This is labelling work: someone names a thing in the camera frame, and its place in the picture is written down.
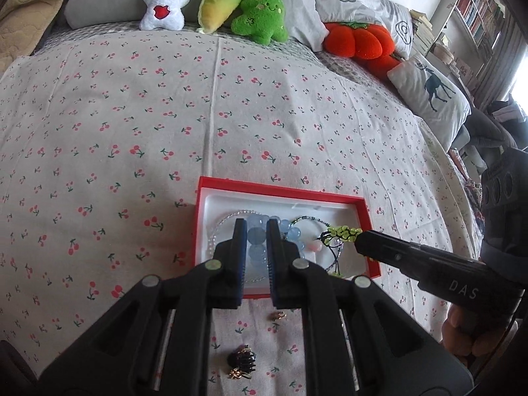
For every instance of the green tree plush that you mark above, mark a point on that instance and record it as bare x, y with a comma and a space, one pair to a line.
261, 21

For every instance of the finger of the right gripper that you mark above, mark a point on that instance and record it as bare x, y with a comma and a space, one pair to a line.
413, 259

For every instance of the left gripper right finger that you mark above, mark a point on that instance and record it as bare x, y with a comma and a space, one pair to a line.
280, 256

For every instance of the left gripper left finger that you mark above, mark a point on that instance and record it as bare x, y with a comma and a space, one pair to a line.
235, 264

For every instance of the white printed pillow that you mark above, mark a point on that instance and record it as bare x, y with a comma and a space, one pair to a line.
393, 16

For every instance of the red jewelry box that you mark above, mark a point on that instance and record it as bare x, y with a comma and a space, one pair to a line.
317, 223

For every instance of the bookshelf with books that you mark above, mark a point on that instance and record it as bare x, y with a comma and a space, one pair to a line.
462, 37

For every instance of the small gold earring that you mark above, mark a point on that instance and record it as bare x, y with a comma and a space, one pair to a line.
278, 315

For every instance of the white deer pillow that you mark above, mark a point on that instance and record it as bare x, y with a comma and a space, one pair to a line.
431, 96

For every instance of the right hand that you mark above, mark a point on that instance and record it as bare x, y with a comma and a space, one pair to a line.
471, 341

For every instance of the white bunny plush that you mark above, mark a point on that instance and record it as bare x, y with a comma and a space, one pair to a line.
163, 15

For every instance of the beige quilted blanket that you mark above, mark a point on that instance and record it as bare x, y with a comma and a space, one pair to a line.
23, 24

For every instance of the red pumpkin plush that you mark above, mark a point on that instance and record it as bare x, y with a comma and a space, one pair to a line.
370, 45

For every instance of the cherry print bed sheet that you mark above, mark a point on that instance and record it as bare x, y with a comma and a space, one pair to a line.
105, 136

